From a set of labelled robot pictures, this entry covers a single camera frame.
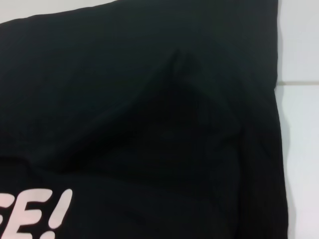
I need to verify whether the black shirt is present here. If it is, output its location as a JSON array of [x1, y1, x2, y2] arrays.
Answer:
[[0, 0, 292, 239]]

